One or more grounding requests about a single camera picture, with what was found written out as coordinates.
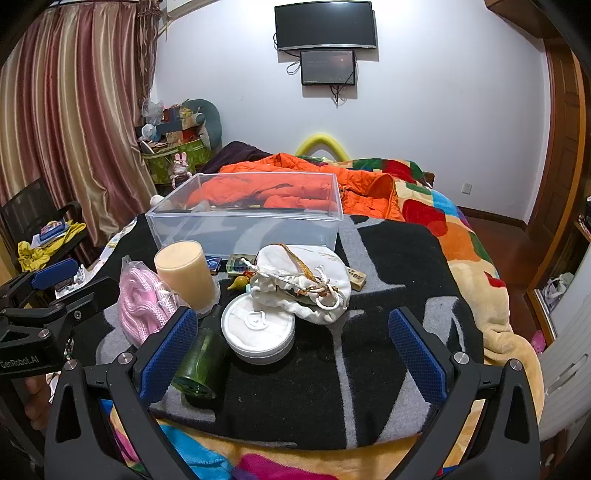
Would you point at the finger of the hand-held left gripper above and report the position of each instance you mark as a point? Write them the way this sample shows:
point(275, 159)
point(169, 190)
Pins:
point(55, 272)
point(87, 304)

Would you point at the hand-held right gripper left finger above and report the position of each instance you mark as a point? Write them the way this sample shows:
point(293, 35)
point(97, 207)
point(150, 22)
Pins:
point(166, 355)

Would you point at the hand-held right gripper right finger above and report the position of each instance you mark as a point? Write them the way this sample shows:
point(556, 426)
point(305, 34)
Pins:
point(418, 355)

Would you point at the green glass bottle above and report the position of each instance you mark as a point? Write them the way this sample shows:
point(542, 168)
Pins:
point(203, 355)

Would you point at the cream cylindrical candle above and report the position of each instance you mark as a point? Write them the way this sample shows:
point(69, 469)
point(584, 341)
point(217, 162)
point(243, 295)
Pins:
point(184, 272)

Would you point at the white round tin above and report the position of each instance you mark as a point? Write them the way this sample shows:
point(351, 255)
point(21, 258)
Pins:
point(258, 327)

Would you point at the small wooden tag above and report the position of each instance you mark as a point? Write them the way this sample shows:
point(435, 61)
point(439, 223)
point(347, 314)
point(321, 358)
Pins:
point(358, 277)

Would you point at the yellow gourd charm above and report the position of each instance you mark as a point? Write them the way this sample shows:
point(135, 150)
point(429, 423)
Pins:
point(238, 282)

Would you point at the small blue box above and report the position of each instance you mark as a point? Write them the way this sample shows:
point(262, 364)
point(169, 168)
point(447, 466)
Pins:
point(212, 264)

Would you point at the small colourful card box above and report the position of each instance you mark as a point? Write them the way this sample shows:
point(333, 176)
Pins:
point(238, 265)

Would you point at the clear plastic storage bin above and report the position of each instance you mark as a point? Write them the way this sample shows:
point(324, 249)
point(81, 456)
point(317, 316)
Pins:
point(258, 230)

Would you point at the person's left hand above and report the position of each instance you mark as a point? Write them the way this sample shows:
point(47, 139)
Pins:
point(37, 392)

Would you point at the yellow cloth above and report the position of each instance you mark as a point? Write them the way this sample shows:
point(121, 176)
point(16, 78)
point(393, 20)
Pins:
point(32, 254)

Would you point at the blue flat box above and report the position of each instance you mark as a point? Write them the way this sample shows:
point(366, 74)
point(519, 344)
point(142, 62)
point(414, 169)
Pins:
point(51, 229)

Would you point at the floral white cloth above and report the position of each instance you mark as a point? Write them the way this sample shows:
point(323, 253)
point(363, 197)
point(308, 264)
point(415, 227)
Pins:
point(111, 242)

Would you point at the black chair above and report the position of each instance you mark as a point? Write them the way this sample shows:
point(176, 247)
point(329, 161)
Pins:
point(27, 207)

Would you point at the black and grey blanket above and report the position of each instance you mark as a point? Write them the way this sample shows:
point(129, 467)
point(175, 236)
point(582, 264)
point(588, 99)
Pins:
point(323, 378)

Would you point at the colourful patterned blanket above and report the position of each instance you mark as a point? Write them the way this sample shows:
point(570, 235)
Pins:
point(466, 249)

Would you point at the pink slipper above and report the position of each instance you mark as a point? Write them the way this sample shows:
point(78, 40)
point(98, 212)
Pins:
point(537, 341)

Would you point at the white plastic bottle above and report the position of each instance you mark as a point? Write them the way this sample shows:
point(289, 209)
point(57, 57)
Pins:
point(157, 200)

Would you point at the green storage box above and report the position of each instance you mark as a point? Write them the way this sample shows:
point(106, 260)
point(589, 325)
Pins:
point(157, 168)

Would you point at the white wardrobe door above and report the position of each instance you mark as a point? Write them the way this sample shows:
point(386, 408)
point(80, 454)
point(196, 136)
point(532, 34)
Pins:
point(568, 369)

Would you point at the white bag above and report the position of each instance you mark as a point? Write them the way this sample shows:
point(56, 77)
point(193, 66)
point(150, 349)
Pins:
point(558, 286)

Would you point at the striped red gold curtain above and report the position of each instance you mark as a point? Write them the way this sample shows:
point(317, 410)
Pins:
point(69, 115)

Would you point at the pink bunny toy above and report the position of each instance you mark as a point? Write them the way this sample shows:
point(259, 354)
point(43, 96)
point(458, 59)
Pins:
point(180, 164)

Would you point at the orange quilted jacket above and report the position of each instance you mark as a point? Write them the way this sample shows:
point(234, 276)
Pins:
point(360, 184)

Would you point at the clear plastic bag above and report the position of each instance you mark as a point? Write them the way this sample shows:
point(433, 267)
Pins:
point(152, 110)

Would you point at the colourful patchwork box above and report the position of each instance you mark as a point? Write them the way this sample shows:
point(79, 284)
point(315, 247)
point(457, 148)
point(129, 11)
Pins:
point(180, 124)

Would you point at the dark purple cloth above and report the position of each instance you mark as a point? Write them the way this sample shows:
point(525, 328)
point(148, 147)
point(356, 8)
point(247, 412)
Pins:
point(235, 152)

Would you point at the yellow foam noodle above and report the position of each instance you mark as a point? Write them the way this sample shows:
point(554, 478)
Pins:
point(318, 138)

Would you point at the wooden door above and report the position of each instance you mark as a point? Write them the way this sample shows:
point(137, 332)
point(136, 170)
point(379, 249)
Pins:
point(563, 161)

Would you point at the white wall socket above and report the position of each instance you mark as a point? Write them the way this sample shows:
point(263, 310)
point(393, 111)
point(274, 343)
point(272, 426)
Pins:
point(467, 188)

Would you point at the small wall monitor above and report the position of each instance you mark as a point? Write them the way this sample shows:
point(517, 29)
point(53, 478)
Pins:
point(328, 67)

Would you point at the large wall television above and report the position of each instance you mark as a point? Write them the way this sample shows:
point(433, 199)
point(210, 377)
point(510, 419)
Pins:
point(323, 25)

